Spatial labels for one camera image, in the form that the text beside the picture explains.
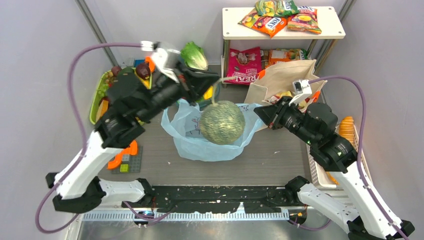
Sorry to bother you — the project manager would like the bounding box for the red white chips bag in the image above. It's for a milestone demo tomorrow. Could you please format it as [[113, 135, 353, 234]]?
[[263, 91, 307, 110]]

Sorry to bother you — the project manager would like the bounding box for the yellow bell pepper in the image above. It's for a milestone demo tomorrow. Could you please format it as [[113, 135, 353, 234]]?
[[202, 86, 215, 100]]

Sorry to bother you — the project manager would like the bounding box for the beige canvas tote bag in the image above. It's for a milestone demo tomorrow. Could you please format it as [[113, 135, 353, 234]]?
[[244, 59, 319, 106]]

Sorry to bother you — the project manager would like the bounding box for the light blue plastic bag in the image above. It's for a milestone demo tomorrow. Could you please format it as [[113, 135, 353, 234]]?
[[161, 99, 266, 162]]

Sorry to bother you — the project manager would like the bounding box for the green cantaloupe melon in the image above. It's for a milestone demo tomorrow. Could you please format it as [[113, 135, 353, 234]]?
[[198, 100, 246, 145]]

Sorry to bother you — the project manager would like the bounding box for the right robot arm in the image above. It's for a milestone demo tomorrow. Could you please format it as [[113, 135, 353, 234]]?
[[254, 97, 415, 240]]

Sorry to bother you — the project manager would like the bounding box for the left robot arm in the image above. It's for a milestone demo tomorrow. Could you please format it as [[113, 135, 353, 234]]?
[[46, 62, 220, 214]]

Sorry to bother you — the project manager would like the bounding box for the green lettuce head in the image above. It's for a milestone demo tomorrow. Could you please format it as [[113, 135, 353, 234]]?
[[180, 41, 209, 71]]

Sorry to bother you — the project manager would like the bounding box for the teal vegetable tray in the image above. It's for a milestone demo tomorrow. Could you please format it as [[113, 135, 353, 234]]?
[[152, 49, 220, 107]]

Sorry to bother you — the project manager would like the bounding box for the dark purple fruit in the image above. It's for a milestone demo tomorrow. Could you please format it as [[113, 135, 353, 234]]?
[[135, 62, 151, 81]]

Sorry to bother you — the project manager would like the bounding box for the pink Real snack bag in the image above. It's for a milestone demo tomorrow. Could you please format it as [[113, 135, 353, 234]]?
[[224, 47, 262, 85]]

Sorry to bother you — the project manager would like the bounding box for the orange green snack bag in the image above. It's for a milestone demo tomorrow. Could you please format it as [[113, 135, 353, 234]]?
[[265, 48, 309, 67]]

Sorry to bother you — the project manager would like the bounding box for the stack of round crackers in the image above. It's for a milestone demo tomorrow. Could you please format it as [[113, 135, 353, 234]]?
[[338, 116, 355, 146]]

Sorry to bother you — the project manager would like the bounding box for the white plastic basket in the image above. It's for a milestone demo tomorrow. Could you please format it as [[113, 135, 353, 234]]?
[[306, 124, 373, 190]]

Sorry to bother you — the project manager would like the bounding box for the green fruit tray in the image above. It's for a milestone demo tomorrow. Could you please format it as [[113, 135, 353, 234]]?
[[89, 67, 154, 126]]

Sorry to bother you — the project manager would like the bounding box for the orange toy piece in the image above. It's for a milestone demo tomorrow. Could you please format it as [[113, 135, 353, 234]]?
[[107, 140, 139, 170]]

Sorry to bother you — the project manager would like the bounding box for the orange Fox's snack bag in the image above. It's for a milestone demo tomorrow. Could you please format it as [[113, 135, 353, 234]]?
[[238, 9, 288, 38]]

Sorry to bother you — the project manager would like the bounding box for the grey lego baseplate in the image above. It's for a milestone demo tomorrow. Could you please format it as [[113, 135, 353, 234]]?
[[109, 146, 143, 174]]

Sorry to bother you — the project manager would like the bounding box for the yellow orange snack bag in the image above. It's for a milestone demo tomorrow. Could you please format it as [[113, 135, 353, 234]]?
[[287, 6, 322, 35]]

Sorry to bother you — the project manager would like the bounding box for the white two-tier shelf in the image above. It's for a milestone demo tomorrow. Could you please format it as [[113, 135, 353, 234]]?
[[220, 6, 346, 76]]

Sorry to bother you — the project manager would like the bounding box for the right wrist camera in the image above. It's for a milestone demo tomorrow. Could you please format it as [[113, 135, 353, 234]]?
[[289, 79, 312, 106]]

